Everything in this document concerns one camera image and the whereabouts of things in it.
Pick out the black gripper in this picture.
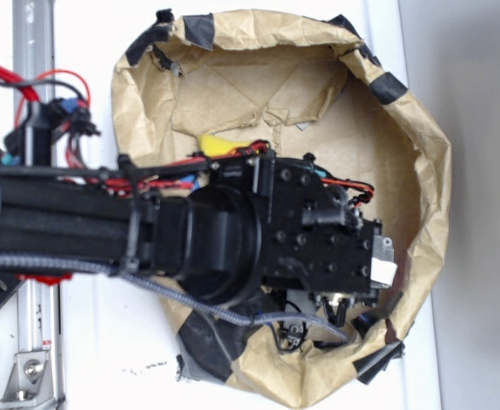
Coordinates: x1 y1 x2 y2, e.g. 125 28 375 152
251 157 397 298

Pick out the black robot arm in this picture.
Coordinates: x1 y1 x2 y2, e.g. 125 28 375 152
0 154 397 306

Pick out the yellow sponge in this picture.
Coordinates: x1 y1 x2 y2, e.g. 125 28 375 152
197 134 251 157

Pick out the crumpled brown paper bag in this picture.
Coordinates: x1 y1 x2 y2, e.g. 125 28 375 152
111 9 452 409

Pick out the grey braided cable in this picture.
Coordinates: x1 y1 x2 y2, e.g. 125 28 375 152
0 251 349 343

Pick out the metal corner bracket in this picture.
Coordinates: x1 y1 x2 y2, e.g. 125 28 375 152
0 350 55 409

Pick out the aluminium extrusion rail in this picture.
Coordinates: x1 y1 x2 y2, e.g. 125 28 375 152
8 1 65 409

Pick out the red wire bundle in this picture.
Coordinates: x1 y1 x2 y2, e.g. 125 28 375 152
0 57 92 129

